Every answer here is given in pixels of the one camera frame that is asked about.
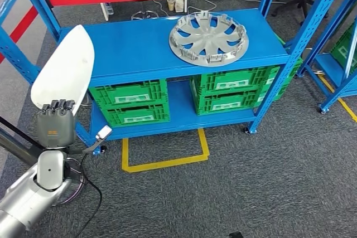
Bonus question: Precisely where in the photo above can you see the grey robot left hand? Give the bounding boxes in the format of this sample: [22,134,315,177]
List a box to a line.
[36,99,77,149]

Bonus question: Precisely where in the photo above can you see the white curved plastic part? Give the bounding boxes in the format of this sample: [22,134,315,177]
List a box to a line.
[30,25,95,117]

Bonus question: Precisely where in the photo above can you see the blue metal shelf rack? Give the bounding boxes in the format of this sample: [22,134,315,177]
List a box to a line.
[290,0,357,114]
[0,0,352,156]

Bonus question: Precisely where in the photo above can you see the chrome stool base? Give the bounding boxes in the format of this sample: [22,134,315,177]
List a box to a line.
[131,9,152,21]

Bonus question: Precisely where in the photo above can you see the grey wheel hubcap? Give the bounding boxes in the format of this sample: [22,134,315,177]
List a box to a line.
[168,11,249,68]

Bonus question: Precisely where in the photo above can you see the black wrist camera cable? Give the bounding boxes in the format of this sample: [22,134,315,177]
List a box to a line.
[53,153,103,238]

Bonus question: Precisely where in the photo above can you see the white floor cables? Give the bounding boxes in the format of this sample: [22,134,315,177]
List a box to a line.
[152,0,223,17]

